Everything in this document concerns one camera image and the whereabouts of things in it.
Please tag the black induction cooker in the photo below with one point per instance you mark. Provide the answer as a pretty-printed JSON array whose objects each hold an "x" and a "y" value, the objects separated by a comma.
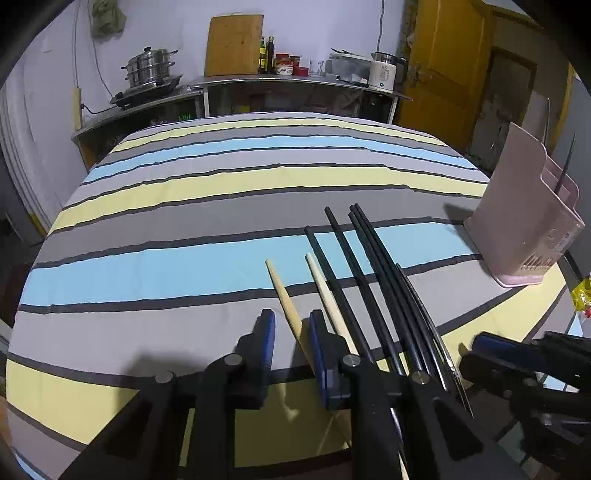
[{"x": 143, "y": 94}]

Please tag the pink utensil holder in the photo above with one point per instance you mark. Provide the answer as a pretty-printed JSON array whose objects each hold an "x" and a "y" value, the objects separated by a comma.
[{"x": 517, "y": 198}]

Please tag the striped bed sheet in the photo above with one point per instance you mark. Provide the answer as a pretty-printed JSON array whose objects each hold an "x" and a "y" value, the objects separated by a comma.
[{"x": 207, "y": 221}]

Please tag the pale power strip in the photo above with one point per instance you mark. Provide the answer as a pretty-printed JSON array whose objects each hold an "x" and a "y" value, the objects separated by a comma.
[{"x": 78, "y": 108}]

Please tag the yellow packet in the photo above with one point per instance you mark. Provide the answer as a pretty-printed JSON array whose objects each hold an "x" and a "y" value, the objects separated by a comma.
[{"x": 582, "y": 295}]

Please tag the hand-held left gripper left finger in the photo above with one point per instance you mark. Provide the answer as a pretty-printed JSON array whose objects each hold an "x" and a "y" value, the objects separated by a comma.
[{"x": 268, "y": 344}]

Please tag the yellow wooden door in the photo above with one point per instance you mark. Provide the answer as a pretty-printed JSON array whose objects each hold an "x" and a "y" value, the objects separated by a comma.
[{"x": 443, "y": 69}]

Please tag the steel counter table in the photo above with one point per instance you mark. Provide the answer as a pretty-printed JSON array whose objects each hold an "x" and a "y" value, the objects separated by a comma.
[{"x": 286, "y": 83}]

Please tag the red lidded jar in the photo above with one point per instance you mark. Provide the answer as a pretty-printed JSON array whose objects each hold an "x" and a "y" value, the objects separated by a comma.
[
  {"x": 294, "y": 62},
  {"x": 282, "y": 64}
]

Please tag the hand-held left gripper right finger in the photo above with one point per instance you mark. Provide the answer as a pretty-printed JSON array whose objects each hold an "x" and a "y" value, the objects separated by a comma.
[{"x": 318, "y": 353}]

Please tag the wooden cutting board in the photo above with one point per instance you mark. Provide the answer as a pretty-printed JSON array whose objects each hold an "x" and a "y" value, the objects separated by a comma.
[{"x": 233, "y": 46}]

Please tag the white electric kettle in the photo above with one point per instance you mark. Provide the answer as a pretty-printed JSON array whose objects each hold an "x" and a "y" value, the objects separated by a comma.
[{"x": 383, "y": 71}]

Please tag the glass cup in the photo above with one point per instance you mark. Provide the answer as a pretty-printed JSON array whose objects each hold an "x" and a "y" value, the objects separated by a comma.
[{"x": 316, "y": 68}]

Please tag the black chopstick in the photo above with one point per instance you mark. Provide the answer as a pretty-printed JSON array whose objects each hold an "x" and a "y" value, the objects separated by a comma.
[
  {"x": 566, "y": 161},
  {"x": 379, "y": 258},
  {"x": 547, "y": 122},
  {"x": 347, "y": 254},
  {"x": 332, "y": 284},
  {"x": 427, "y": 318},
  {"x": 369, "y": 258}
]

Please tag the grey plastic container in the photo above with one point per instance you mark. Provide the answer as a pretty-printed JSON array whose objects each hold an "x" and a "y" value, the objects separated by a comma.
[{"x": 348, "y": 67}]

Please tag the dark sauce bottle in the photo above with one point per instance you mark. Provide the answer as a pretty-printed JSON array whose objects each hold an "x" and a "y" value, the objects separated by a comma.
[{"x": 271, "y": 55}]

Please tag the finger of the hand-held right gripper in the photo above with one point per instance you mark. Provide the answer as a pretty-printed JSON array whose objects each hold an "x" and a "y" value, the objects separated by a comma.
[
  {"x": 496, "y": 345},
  {"x": 485, "y": 374}
]

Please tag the steel steamer pot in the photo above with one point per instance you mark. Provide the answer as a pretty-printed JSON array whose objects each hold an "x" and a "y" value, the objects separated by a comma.
[{"x": 148, "y": 67}]

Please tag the red round container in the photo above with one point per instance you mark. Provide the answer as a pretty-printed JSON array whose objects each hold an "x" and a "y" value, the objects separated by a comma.
[{"x": 302, "y": 71}]

